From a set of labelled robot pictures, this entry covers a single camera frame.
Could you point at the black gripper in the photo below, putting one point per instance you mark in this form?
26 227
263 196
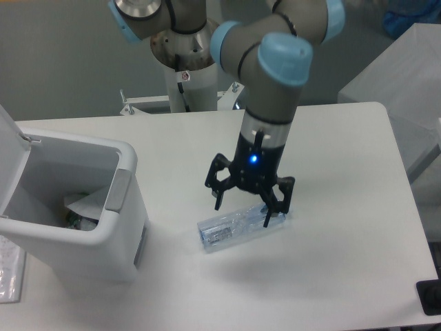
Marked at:
256 165

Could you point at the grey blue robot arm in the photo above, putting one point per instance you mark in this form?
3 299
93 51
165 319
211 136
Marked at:
270 57

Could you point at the green trash in can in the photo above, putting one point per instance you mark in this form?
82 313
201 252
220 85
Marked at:
78 222

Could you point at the white trash can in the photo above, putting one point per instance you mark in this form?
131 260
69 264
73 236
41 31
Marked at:
61 164

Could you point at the white trash can lid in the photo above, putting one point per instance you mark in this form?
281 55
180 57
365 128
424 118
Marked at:
15 150

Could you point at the clear plastic water bottle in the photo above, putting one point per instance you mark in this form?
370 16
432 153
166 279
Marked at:
237 227

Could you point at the grey covered box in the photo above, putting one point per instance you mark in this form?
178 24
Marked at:
405 79

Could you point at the black device at edge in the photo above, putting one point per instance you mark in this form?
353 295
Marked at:
429 294

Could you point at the blue plastic bag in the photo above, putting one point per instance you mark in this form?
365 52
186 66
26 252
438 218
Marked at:
401 15

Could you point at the laminated paper sheet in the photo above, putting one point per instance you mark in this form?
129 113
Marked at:
12 271

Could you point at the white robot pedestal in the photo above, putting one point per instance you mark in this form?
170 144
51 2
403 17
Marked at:
191 76

